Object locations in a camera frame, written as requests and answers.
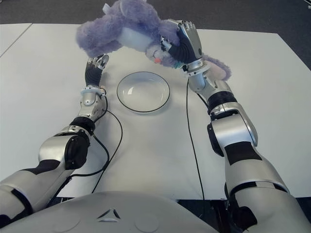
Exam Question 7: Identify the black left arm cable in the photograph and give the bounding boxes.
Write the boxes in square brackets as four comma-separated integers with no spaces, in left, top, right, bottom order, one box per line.
[48,96,123,202]

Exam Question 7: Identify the purple plush bunny doll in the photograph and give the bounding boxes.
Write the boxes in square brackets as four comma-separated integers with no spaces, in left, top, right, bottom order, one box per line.
[76,0,232,81]

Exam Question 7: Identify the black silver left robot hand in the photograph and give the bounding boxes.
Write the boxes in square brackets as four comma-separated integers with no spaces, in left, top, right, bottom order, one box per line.
[84,54,110,87]

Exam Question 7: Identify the white plate with black rim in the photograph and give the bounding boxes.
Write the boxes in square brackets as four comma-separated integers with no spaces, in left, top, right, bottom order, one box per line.
[116,71,171,114]

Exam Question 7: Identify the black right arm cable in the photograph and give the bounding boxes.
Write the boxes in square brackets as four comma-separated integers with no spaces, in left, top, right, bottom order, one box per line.
[186,79,206,200]

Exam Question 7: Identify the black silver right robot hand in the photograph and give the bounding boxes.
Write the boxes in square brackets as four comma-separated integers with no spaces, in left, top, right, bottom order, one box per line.
[159,19,207,71]

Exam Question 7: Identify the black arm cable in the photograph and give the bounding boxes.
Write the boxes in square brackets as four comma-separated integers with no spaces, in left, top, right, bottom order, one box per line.
[186,79,206,200]
[48,96,123,202]

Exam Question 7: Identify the grey robot torso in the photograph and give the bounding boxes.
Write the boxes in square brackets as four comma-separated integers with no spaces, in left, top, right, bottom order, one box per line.
[0,191,219,233]

